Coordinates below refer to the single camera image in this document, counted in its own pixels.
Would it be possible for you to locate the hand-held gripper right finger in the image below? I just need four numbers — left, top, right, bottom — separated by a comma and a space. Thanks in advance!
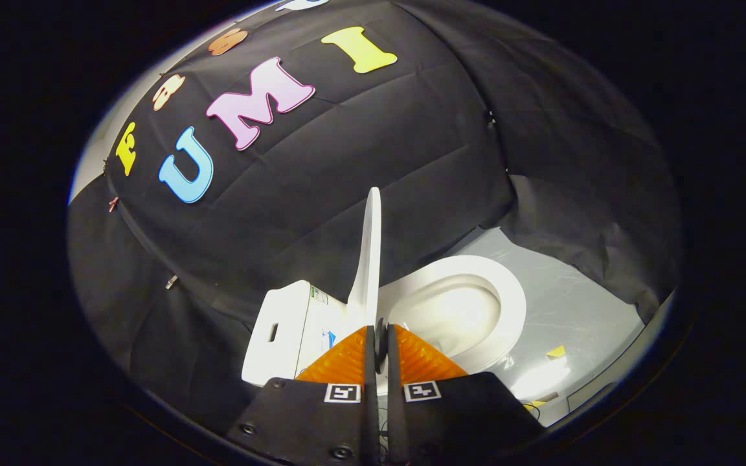
386, 324, 545, 466

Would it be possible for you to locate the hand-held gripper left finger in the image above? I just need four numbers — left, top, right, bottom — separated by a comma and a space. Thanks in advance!
227, 326, 379, 466

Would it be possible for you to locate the white toilet lid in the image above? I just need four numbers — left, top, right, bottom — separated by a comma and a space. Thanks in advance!
346, 187, 383, 331

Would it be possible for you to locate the white toilet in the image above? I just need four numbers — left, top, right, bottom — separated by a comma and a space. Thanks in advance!
242, 255, 528, 397

